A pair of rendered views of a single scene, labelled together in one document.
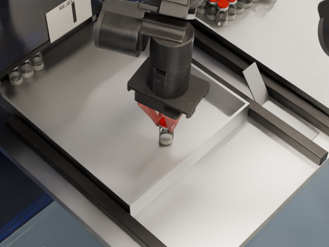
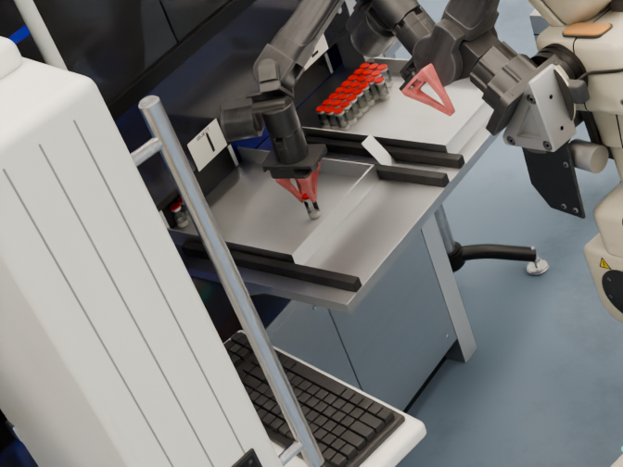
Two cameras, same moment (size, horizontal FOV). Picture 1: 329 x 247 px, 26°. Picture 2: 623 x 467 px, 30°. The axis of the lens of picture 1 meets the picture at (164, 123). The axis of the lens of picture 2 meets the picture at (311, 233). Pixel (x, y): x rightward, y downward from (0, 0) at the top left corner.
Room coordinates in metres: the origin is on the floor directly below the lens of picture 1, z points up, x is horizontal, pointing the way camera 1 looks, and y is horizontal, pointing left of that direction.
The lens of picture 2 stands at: (-1.08, -0.13, 2.02)
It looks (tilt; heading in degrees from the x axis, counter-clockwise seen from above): 34 degrees down; 5
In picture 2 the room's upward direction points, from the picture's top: 22 degrees counter-clockwise
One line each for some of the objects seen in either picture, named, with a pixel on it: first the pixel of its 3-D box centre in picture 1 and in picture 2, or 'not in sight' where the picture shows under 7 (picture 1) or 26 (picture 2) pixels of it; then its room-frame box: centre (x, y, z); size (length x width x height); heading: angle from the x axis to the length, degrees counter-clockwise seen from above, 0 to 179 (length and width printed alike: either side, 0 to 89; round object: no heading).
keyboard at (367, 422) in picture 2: not in sight; (285, 397); (0.30, 0.12, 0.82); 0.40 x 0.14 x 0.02; 36
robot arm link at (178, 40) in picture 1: (167, 42); (276, 117); (0.66, 0.00, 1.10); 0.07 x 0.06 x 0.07; 74
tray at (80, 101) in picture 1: (114, 98); (265, 203); (0.74, 0.08, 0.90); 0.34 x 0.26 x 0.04; 46
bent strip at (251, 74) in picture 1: (280, 102); (400, 156); (0.72, -0.18, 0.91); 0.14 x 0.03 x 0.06; 45
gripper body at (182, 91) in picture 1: (169, 74); (290, 145); (0.66, -0.01, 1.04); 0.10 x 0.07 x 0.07; 60
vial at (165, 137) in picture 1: (166, 131); (311, 206); (0.66, 0.00, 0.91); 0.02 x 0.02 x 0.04
